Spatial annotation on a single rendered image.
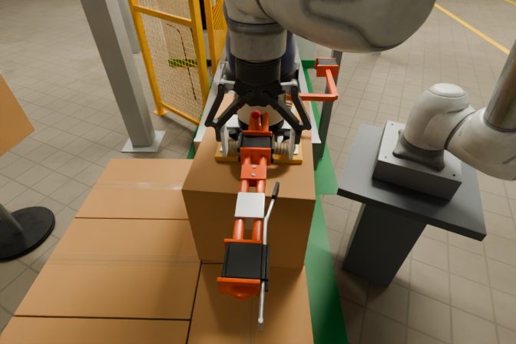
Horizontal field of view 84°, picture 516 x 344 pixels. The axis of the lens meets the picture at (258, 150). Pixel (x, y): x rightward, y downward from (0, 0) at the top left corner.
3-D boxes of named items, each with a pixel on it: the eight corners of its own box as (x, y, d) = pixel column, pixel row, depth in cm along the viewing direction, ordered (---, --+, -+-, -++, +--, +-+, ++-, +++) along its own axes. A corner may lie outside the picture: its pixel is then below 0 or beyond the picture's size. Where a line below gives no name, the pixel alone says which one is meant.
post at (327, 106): (313, 153, 244) (333, 32, 180) (322, 153, 243) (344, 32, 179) (315, 159, 238) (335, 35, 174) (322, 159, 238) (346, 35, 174)
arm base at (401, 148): (446, 137, 120) (451, 126, 117) (443, 170, 106) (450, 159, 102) (400, 125, 127) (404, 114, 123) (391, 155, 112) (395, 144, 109)
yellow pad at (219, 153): (228, 107, 122) (227, 97, 118) (252, 107, 121) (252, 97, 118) (214, 161, 96) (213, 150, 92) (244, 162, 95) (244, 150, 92)
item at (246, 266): (226, 252, 59) (223, 238, 55) (262, 253, 58) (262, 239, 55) (219, 294, 52) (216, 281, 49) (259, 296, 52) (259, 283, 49)
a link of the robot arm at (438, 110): (420, 120, 119) (441, 71, 105) (462, 144, 108) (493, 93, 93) (393, 133, 113) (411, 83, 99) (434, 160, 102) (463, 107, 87)
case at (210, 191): (226, 158, 157) (220, 92, 131) (300, 163, 154) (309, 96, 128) (198, 259, 111) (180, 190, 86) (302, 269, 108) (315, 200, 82)
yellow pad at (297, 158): (273, 108, 121) (273, 97, 117) (297, 109, 120) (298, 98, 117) (272, 163, 95) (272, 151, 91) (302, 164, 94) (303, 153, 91)
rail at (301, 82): (286, 37, 350) (286, 20, 338) (290, 37, 350) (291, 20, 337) (307, 167, 172) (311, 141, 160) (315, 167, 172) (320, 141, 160)
